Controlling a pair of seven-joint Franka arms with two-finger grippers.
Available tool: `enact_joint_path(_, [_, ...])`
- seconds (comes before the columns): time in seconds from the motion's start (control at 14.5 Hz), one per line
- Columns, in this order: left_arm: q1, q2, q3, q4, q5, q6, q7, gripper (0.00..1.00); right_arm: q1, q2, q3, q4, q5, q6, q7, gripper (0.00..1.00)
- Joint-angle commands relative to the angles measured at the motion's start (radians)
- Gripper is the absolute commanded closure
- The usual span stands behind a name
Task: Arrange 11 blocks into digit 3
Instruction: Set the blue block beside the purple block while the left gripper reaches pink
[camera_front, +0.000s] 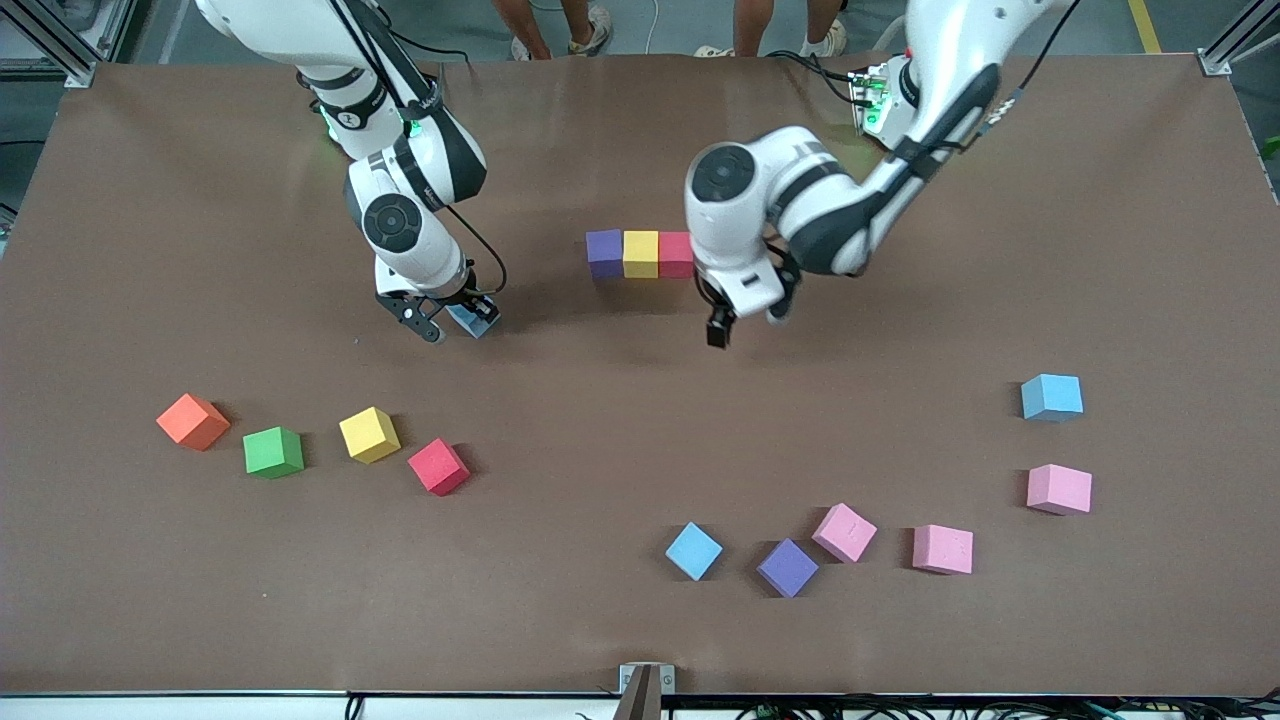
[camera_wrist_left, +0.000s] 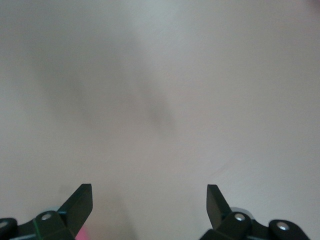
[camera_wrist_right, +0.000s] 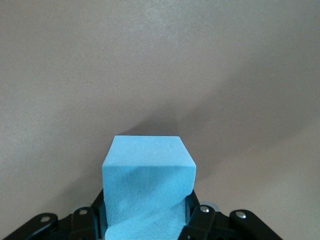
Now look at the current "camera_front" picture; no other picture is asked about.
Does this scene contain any yellow foam block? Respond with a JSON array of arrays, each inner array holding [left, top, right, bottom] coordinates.
[[338, 406, 402, 465], [623, 231, 661, 280]]

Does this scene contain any green foam block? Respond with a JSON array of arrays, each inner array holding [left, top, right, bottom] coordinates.
[[242, 426, 305, 480]]

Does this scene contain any black left base cable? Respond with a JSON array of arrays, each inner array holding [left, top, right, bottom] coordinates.
[[768, 50, 861, 106]]

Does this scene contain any brown table cover mat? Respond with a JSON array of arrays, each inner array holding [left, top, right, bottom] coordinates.
[[0, 52, 1280, 698]]

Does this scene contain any blue foam block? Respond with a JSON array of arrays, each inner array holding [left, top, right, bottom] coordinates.
[[665, 521, 724, 582], [446, 298, 502, 340], [1020, 373, 1085, 422]]

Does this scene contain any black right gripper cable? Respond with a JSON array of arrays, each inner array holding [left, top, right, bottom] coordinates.
[[445, 205, 508, 298]]

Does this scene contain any person's sandalled foot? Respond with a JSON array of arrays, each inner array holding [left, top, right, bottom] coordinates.
[[694, 0, 779, 59]]

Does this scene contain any purple foam block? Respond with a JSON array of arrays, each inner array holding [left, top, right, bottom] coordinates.
[[756, 538, 821, 599], [586, 230, 625, 279]]

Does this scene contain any person's bare leg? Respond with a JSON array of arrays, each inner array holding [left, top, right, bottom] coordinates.
[[798, 0, 851, 58], [558, 0, 614, 58], [490, 0, 553, 61]]

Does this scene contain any orange foam block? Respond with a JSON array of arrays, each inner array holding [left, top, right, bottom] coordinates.
[[156, 393, 232, 452]]

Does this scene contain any aluminium frame post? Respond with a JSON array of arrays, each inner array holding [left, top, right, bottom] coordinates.
[[1200, 0, 1280, 77], [0, 0, 99, 89]]

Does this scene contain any pink foam block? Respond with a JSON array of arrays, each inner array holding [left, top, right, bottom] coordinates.
[[911, 524, 975, 576], [1026, 463, 1094, 517], [811, 502, 879, 565]]

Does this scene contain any metal camera post bracket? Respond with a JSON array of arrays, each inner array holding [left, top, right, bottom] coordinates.
[[615, 663, 676, 720]]

